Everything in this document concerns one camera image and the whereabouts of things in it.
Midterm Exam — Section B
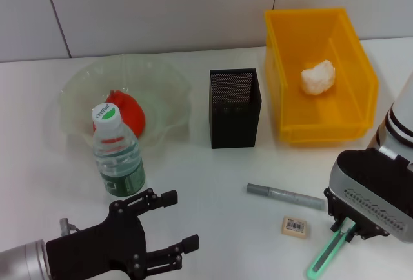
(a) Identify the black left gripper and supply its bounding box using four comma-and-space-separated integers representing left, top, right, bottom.
46, 188, 200, 280

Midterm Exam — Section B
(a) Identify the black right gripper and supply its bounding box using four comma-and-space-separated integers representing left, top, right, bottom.
323, 187, 390, 243

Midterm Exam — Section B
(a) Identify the green utility knife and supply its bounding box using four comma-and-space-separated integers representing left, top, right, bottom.
305, 217, 356, 280

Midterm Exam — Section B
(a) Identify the clear plastic water bottle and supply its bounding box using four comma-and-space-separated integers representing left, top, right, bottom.
92, 102, 147, 197

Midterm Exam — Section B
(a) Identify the red orange toy fruit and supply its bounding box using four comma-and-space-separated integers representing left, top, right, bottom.
92, 89, 146, 138

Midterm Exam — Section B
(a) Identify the white paper ball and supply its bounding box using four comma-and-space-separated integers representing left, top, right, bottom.
300, 59, 336, 96

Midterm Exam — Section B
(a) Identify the beige eraser with barcode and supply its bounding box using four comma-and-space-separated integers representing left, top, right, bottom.
281, 215, 309, 238

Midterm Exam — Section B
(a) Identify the grey marker pen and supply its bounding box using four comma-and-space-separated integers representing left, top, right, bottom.
247, 182, 327, 211

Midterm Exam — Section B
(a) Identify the black mesh pen holder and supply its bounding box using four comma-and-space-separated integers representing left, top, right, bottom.
208, 68, 263, 150

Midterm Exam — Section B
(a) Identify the green glass fruit plate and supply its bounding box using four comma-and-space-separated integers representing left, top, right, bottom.
59, 54, 194, 155

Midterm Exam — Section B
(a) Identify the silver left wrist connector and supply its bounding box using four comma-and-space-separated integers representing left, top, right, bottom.
59, 217, 72, 238

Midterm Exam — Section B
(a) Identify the yellow plastic bin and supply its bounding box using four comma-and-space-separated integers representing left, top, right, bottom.
264, 7, 380, 145

